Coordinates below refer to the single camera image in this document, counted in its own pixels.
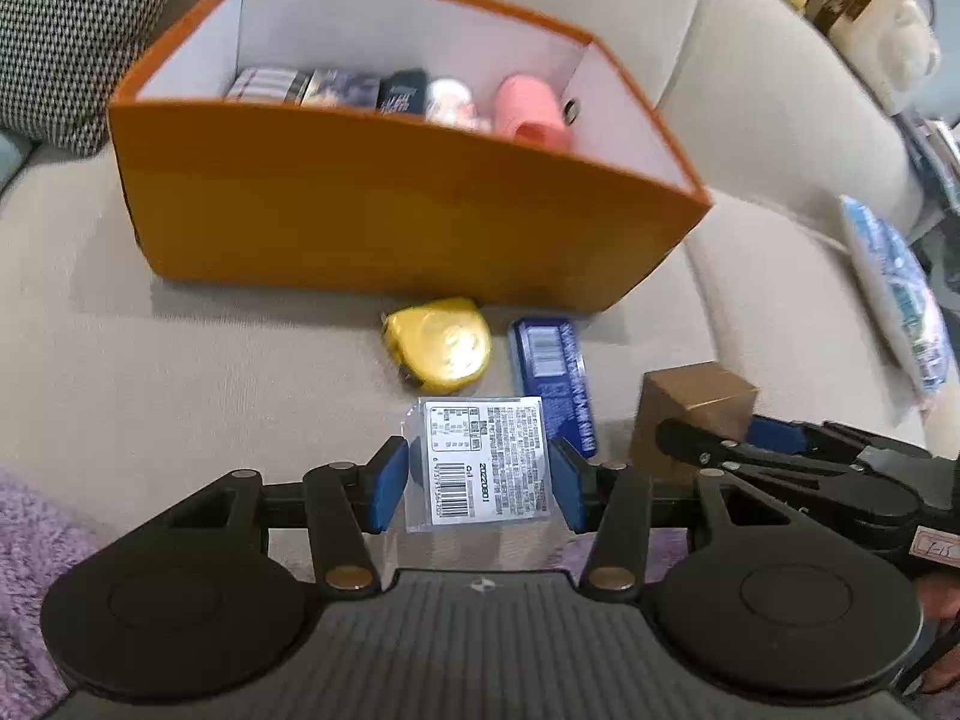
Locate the gold cardboard box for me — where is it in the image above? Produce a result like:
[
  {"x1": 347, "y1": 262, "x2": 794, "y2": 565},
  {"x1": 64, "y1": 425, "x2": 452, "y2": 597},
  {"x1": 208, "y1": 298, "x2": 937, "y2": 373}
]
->
[{"x1": 630, "y1": 361, "x2": 758, "y2": 486}]

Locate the clear plastic labelled box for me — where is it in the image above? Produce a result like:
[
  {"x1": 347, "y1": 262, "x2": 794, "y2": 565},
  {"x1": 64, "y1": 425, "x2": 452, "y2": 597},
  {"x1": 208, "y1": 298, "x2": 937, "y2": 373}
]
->
[{"x1": 404, "y1": 397, "x2": 553, "y2": 533}]

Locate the photo card box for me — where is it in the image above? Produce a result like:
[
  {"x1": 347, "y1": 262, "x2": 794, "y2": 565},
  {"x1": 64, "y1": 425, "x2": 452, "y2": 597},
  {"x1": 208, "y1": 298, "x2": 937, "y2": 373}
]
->
[{"x1": 301, "y1": 68, "x2": 381, "y2": 109}]

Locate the plaid glasses case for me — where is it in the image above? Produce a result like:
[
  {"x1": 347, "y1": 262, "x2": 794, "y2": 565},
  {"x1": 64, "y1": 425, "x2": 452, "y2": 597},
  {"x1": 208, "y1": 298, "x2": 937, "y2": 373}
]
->
[{"x1": 224, "y1": 67, "x2": 311, "y2": 104}]

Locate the right hand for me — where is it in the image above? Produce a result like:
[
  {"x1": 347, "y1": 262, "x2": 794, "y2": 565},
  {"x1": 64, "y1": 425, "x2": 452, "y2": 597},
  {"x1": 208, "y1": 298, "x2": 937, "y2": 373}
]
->
[{"x1": 916, "y1": 574, "x2": 960, "y2": 692}]

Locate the blue tin box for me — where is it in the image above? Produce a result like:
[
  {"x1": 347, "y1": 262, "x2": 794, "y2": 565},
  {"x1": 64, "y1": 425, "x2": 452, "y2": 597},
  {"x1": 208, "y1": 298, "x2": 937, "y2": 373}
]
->
[{"x1": 508, "y1": 317, "x2": 597, "y2": 458}]

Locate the yellow tape measure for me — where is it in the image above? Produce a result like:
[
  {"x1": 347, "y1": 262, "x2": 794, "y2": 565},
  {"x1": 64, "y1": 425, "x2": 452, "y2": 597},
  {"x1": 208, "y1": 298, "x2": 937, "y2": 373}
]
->
[{"x1": 381, "y1": 298, "x2": 491, "y2": 395}]

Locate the blue white patterned pillow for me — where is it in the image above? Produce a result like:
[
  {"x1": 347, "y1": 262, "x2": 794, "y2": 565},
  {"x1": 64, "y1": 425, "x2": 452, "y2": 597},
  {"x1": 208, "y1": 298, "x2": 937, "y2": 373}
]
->
[{"x1": 838, "y1": 195, "x2": 955, "y2": 400}]

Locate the orange storage box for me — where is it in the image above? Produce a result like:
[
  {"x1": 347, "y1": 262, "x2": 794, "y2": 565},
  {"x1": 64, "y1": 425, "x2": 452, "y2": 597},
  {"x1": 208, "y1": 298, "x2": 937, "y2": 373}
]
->
[{"x1": 107, "y1": 0, "x2": 711, "y2": 312}]

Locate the purple fluffy rug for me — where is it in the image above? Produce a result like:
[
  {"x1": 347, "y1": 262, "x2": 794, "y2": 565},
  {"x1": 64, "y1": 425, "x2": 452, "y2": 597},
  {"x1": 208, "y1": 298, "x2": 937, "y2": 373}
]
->
[{"x1": 0, "y1": 472, "x2": 98, "y2": 718}]

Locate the dark green Clear bottle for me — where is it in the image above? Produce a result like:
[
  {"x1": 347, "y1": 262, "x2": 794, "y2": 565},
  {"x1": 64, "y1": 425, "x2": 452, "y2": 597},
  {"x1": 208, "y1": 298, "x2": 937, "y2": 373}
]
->
[{"x1": 377, "y1": 68, "x2": 430, "y2": 117}]

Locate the white plush bag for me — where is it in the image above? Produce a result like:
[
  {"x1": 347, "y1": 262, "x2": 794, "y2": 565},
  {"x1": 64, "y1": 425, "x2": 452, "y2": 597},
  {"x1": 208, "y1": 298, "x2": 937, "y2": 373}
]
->
[{"x1": 804, "y1": 0, "x2": 942, "y2": 115}]

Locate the light blue cushion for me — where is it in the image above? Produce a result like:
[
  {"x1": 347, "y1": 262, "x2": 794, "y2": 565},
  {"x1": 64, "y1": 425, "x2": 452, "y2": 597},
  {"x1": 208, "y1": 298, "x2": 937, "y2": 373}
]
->
[{"x1": 0, "y1": 130, "x2": 34, "y2": 192}]

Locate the houndstooth cushion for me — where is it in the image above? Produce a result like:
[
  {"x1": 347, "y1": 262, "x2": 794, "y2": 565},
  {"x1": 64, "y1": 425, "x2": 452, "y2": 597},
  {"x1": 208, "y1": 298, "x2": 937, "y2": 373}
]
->
[{"x1": 2, "y1": 0, "x2": 167, "y2": 156}]

